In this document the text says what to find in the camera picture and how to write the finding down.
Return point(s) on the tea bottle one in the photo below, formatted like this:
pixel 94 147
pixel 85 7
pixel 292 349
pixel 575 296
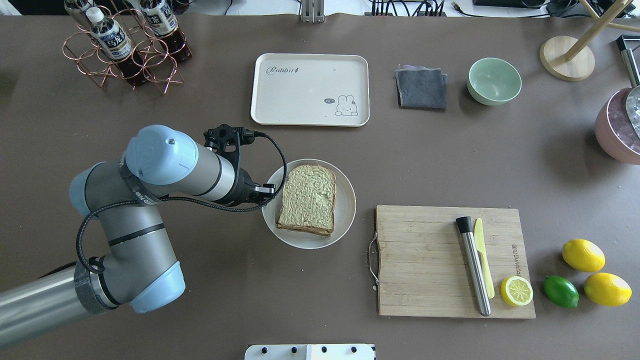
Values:
pixel 117 46

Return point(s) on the cream rabbit tray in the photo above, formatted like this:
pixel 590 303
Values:
pixel 311 90

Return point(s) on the wooden cutting board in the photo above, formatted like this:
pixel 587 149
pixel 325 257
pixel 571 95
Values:
pixel 423 269

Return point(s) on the tea bottle three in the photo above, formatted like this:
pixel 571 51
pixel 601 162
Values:
pixel 77 10

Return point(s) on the metal ice scoop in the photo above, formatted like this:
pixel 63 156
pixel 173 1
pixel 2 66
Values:
pixel 628 45

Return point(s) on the pink ice bowl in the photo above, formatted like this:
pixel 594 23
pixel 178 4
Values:
pixel 614 130

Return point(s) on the lemon half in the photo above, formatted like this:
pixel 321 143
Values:
pixel 516 291

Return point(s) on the whole lemon one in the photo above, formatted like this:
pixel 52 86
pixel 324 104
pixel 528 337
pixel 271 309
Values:
pixel 583 255

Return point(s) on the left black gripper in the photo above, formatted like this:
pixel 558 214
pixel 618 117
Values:
pixel 243 187

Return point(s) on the mint green bowl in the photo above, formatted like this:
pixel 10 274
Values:
pixel 493 81

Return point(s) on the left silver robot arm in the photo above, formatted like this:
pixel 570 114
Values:
pixel 124 254

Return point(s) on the grey folded cloth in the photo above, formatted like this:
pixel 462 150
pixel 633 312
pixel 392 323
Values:
pixel 420 87

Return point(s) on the white round plate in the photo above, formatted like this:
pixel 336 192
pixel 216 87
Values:
pixel 344 211

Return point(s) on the yellow plastic knife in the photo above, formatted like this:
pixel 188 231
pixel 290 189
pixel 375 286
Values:
pixel 484 260

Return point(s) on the copper wire bottle rack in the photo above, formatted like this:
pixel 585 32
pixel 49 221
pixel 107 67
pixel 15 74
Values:
pixel 141 43

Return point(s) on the tea bottle two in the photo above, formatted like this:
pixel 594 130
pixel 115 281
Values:
pixel 161 19

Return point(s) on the green spread bread slice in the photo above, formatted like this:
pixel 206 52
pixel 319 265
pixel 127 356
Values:
pixel 308 197

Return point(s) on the wooden mug tree stand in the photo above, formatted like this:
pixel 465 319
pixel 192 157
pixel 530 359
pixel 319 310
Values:
pixel 570 59

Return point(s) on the green lime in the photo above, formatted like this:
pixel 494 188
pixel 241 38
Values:
pixel 561 291

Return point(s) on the whole lemon two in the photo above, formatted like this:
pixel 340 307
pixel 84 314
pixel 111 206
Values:
pixel 607 289

